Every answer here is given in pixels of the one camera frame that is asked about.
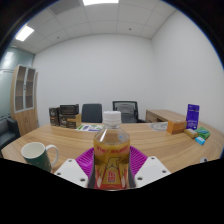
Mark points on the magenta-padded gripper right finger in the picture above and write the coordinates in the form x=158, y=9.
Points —
x=141, y=161

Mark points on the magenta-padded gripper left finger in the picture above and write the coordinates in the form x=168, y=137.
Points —
x=83, y=160

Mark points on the orange drink bottle white cap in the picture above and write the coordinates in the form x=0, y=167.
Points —
x=111, y=150

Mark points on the white and green booklet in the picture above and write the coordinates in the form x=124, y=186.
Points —
x=89, y=127

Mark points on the round white plate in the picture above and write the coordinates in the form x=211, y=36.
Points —
x=159, y=126

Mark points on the brown and black carton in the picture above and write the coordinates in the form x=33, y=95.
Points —
x=70, y=121

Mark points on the green and white mug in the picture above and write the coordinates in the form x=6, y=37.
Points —
x=37, y=156

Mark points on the dark grey office chair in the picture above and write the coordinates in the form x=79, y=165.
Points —
x=91, y=113

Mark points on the wooden brown box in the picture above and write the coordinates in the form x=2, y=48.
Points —
x=176, y=126

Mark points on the black mesh office chair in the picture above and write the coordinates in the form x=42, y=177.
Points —
x=126, y=111

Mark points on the tall dark carton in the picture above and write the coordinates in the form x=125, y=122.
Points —
x=53, y=116

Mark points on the black flat carton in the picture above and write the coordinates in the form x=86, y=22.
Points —
x=69, y=109

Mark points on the tan flat pack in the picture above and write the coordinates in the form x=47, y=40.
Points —
x=191, y=133

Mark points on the small round grey disc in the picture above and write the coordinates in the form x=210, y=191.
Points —
x=203, y=160

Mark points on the small blue pack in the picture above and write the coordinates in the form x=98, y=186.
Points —
x=200, y=140

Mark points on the green flat pack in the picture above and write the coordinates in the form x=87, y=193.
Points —
x=203, y=132

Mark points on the purple upright box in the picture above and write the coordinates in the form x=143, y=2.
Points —
x=192, y=116

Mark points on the black leather sofa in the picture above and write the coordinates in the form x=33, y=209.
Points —
x=6, y=132

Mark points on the wooden glass-door cabinet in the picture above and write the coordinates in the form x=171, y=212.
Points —
x=24, y=96

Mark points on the small square ceiling light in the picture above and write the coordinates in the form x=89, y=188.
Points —
x=24, y=32

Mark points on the ceiling air vent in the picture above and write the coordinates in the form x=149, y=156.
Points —
x=65, y=6

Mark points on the large square ceiling light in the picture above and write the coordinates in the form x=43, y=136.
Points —
x=100, y=1

